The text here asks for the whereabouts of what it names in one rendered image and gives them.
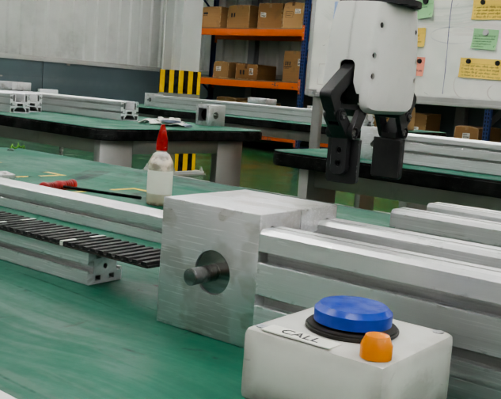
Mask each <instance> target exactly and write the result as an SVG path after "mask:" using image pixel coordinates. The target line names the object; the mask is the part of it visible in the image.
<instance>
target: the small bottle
mask: <svg viewBox="0 0 501 399"><path fill-rule="evenodd" d="M167 150H168V137H167V132H166V127H165V124H162V125H161V127H160V131H159V133H158V138H157V144H156V151H157V152H155V153H154V154H153V155H152V157H151V158H150V160H149V161H148V173H147V186H146V203H147V204H149V205H152V206H164V197H165V196H172V189H173V160H172V159H171V157H170V155H169V154H168V153H167V152H166V151H167Z"/></svg>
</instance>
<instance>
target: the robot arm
mask: <svg viewBox="0 0 501 399"><path fill-rule="evenodd" d="M421 9H422V2H419V1H416V0H339V1H338V4H337V7H336V12H335V15H334V18H333V22H332V28H331V32H330V37H329V42H328V50H327V56H326V61H325V73H324V80H323V88H322V89H321V91H320V99H321V103H322V107H323V109H324V112H323V117H324V119H325V122H326V124H327V127H326V131H325V132H326V135H327V136H328V153H327V162H326V172H325V178H326V180H327V181H333V182H339V183H345V184H357V183H358V180H359V163H360V154H361V145H362V140H357V137H358V135H359V132H360V129H361V127H362V124H363V121H364V120H365V117H366V114H367V113H368V114H374V116H375V120H376V124H377V128H378V134H379V136H381V137H378V136H374V145H373V153H372V162H371V171H370V174H371V176H372V177H380V178H386V179H392V180H399V179H401V175H402V167H403V159H404V144H405V139H406V138H407V136H408V124H409V123H410V121H411V120H412V115H411V114H412V111H413V109H414V107H415V104H416V95H415V93H414V91H415V83H416V64H417V42H418V21H417V10H421ZM347 116H353V117H352V120H351V122H350V121H349V119H348V117H347ZM386 117H389V120H388V122H387V121H386Z"/></svg>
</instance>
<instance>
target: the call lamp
mask: <svg viewBox="0 0 501 399"><path fill-rule="evenodd" d="M359 356H360V357H361V358H363V359H365V360H368V361H371V362H377V363H385V362H389V361H391V360H392V356H393V344H392V341H391V339H390V336H389V335H388V334H386V333H383V332H366V334H365V336H364V337H363V339H362V340H361V342H360V350H359Z"/></svg>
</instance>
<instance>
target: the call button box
mask: <svg viewBox="0 0 501 399"><path fill-rule="evenodd" d="M313 315H314V307H312V308H309V309H307V310H303V311H299V312H297V313H293V314H289V315H286V316H284V317H280V318H276V319H274V320H271V321H266V322H264V323H261V324H258V325H254V326H251V327H249V328H248V329H247V331H246V333H245V348H244V358H243V369H242V380H241V395H242V397H244V398H246V399H446V395H447V388H448V381H449V373H450V360H451V352H452V345H453V338H452V336H451V335H450V334H449V333H447V332H443V331H442V330H435V329H429V328H426V327H423V326H419V325H414V324H410V323H407V322H403V321H398V320H395V319H393V323H392V328H390V329H388V330H386V331H383V332H381V333H386V334H388V335H389V336H390V339H391V341H392V344H393V356H392V360H391V361H389V362H385V363H377V362H371V361H368V360H365V359H363V358H361V357H360V356H359V350H360V342H361V340H362V339H363V337H364V336H365V334H366V333H365V332H348V331H343V330H338V329H332V328H329V327H327V326H324V325H322V324H320V323H318V322H316V321H315V320H314V318H313Z"/></svg>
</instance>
